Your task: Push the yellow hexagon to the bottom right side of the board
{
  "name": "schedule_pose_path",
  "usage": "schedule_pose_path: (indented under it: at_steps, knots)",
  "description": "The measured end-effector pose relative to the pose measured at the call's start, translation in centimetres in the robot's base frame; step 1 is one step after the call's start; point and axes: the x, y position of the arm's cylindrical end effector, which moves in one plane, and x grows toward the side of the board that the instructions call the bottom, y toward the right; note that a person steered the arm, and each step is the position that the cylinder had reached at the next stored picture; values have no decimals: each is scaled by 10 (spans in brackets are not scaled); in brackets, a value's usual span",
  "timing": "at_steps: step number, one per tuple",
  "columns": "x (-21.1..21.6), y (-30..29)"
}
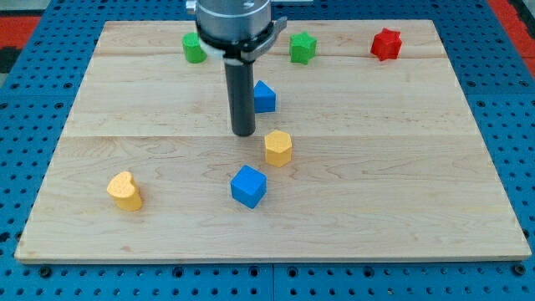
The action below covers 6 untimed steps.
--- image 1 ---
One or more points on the yellow hexagon block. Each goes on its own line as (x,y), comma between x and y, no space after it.
(278,148)

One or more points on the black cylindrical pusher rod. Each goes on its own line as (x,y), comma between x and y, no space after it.
(240,91)

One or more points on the green star block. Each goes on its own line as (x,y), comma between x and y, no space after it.
(302,47)

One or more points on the yellow heart block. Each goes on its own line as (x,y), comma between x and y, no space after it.
(125,192)

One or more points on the blue triangle block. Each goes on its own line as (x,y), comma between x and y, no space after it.
(264,98)

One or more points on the blue cube block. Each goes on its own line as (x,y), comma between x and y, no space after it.
(248,186)

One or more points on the light wooden board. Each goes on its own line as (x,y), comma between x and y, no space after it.
(388,164)

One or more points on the red star block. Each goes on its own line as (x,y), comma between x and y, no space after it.
(386,44)

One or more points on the green round block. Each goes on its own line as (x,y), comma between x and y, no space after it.
(192,49)

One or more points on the grey robot arm flange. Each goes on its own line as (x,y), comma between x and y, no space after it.
(235,31)

